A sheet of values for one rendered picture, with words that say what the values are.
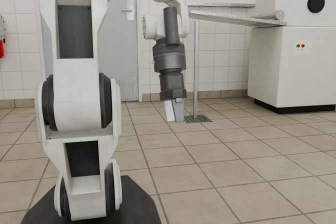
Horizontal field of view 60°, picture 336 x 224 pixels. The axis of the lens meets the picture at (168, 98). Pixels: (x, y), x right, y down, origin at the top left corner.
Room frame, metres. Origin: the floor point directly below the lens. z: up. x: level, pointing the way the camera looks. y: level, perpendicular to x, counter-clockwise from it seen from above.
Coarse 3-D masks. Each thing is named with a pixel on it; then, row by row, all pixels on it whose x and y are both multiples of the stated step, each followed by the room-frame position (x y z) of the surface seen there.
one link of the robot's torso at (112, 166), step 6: (108, 162) 0.95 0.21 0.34; (114, 162) 0.95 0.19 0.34; (108, 168) 0.95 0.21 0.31; (114, 168) 0.91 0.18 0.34; (60, 174) 0.86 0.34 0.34; (114, 174) 0.86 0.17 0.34; (60, 180) 0.82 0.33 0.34; (114, 180) 0.83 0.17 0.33; (120, 180) 0.86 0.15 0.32; (114, 186) 0.82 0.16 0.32; (120, 186) 0.84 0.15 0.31; (54, 192) 0.80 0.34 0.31; (114, 192) 0.81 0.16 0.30; (120, 192) 0.82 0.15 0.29; (54, 198) 0.79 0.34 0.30; (120, 198) 0.82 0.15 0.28; (54, 204) 0.78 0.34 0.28; (60, 216) 0.79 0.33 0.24
